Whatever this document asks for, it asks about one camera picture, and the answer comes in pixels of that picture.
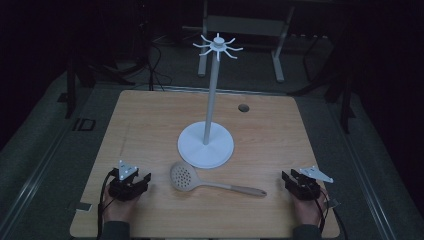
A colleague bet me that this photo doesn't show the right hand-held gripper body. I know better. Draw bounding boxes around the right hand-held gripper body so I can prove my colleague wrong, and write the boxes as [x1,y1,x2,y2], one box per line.
[287,165,334,201]

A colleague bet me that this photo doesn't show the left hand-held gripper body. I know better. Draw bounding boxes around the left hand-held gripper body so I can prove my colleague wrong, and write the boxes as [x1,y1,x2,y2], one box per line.
[108,159,150,203]

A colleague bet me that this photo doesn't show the beige slotted spoon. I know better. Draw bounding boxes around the beige slotted spoon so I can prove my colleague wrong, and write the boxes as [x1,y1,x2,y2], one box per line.
[169,161,268,198]

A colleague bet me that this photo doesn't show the white hook stand rack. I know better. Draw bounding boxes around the white hook stand rack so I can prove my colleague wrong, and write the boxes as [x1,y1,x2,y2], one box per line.
[177,32,244,170]

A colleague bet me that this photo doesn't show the person's left hand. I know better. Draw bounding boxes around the person's left hand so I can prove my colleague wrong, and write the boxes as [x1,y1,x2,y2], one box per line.
[101,190,140,224]

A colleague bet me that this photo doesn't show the person's right hand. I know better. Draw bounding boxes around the person's right hand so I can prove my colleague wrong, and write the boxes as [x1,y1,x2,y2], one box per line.
[293,190,330,227]

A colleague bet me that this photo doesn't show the black metal stand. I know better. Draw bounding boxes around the black metal stand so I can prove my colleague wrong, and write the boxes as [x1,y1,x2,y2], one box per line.
[288,19,357,135]
[56,0,136,120]

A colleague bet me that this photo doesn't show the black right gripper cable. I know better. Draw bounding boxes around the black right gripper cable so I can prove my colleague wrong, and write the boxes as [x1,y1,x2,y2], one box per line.
[312,185,332,234]

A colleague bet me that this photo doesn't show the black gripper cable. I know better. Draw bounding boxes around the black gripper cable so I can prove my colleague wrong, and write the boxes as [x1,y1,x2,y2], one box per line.
[96,171,116,240]
[312,185,332,234]

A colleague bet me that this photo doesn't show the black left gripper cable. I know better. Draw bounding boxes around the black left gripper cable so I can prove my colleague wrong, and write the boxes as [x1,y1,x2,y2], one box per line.
[96,171,116,240]

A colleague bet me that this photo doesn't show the black floor cables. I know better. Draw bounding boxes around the black floor cables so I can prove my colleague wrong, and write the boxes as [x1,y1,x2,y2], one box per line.
[141,19,174,92]

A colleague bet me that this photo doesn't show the white desk frame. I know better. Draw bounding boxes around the white desk frame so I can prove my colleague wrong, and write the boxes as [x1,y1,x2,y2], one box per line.
[197,0,296,84]

